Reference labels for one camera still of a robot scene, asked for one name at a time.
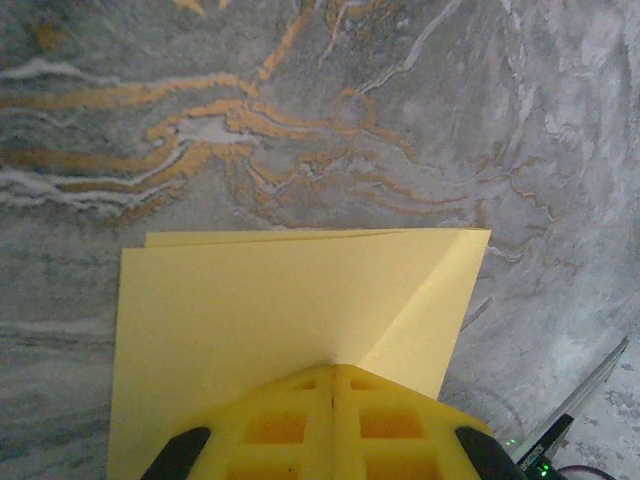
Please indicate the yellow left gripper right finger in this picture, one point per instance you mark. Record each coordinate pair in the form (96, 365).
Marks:
(390, 400)

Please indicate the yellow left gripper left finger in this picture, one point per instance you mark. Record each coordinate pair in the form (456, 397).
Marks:
(280, 400)

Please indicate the yellow square paper sheet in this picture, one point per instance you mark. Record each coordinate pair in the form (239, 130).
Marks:
(250, 310)

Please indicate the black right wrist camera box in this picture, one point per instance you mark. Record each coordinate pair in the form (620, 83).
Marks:
(550, 440)

